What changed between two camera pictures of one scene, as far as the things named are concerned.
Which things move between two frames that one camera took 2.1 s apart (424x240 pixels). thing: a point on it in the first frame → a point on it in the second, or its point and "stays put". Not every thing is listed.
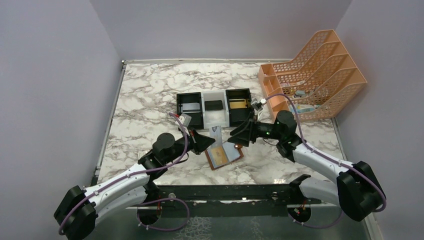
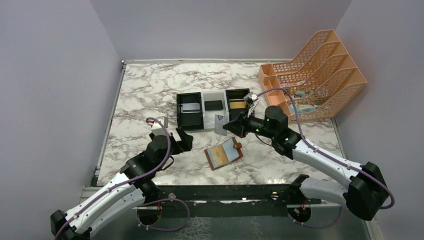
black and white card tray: x=215 y=109 stays put
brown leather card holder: x=229 y=153 stays put
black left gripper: x=193 y=139 → x=178 y=142
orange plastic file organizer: x=319 y=78 stays put
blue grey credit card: x=216 y=132 → x=220 y=121
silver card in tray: x=194 y=106 stays put
